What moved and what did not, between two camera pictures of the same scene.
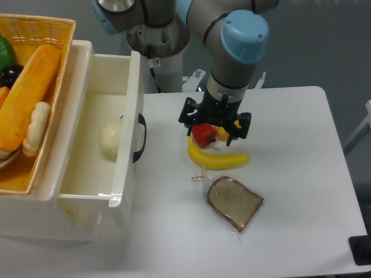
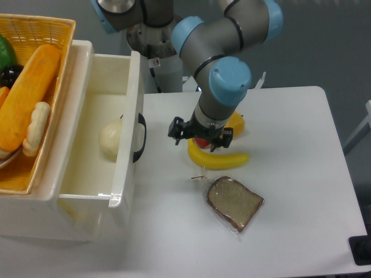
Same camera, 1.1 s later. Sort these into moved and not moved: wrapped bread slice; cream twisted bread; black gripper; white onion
Moved: black gripper
Not moved: cream twisted bread; white onion; wrapped bread slice
